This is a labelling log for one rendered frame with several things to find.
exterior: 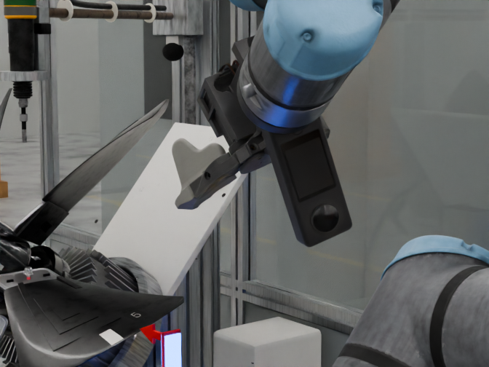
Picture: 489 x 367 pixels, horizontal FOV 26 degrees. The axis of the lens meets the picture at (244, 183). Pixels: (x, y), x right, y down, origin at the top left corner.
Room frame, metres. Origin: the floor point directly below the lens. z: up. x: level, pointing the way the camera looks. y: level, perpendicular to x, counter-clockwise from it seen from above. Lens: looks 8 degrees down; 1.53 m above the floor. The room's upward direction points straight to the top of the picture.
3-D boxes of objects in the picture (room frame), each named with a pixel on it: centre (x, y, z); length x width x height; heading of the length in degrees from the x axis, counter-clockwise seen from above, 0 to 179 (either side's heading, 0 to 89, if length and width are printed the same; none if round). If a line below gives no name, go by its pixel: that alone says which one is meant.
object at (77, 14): (1.73, 0.21, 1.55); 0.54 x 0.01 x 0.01; 164
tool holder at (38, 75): (1.45, 0.30, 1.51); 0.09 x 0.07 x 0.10; 164
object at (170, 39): (2.01, 0.13, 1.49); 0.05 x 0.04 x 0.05; 164
